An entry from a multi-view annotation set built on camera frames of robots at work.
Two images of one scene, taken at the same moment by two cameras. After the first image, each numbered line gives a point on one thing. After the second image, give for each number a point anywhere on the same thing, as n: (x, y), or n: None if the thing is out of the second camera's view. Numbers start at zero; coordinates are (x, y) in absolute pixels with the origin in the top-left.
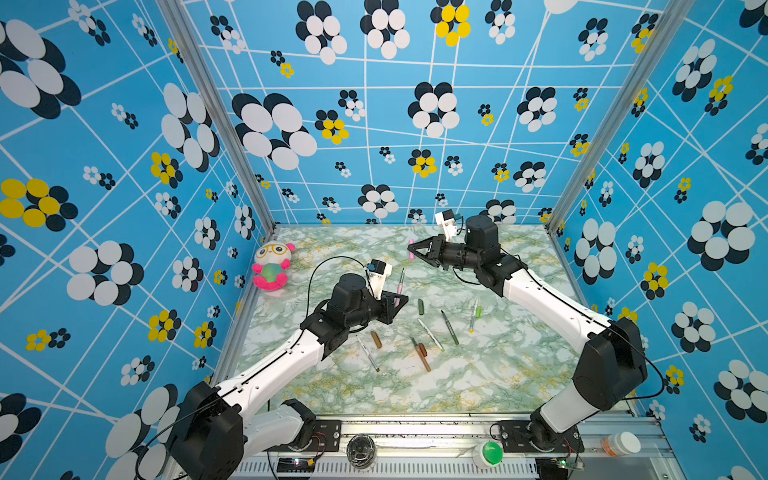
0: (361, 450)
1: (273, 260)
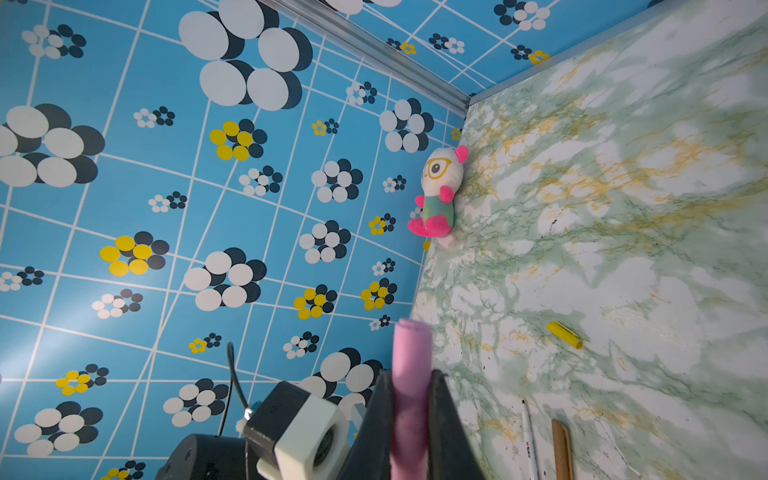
0: None
1: (442, 171)
